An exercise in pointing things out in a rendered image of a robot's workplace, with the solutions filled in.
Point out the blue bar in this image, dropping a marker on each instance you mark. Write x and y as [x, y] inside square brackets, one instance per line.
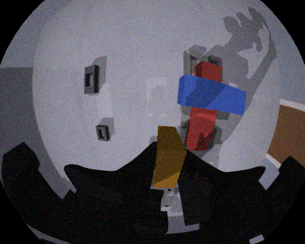
[205, 93]

